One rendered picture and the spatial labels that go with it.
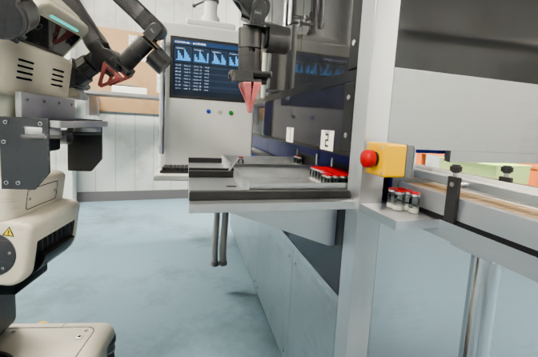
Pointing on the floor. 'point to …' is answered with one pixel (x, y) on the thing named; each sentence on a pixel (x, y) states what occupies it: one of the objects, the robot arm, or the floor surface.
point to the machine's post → (350, 338)
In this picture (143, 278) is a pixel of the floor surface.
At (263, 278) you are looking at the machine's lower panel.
